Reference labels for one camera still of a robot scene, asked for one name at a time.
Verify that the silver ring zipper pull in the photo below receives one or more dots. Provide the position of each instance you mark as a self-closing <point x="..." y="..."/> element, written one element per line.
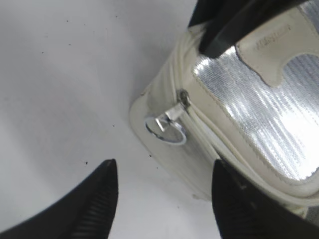
<point x="167" y="126"/>

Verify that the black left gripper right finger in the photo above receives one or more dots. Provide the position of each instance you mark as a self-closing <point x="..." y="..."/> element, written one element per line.
<point x="242" y="211"/>

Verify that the cream white zipper bag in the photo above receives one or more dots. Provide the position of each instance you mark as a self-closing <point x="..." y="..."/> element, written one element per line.
<point x="256" y="107"/>

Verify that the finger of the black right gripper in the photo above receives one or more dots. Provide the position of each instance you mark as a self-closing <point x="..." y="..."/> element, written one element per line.
<point x="228" y="21"/>

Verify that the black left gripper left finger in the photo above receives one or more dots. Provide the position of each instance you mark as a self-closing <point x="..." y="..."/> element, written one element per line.
<point x="86" y="212"/>

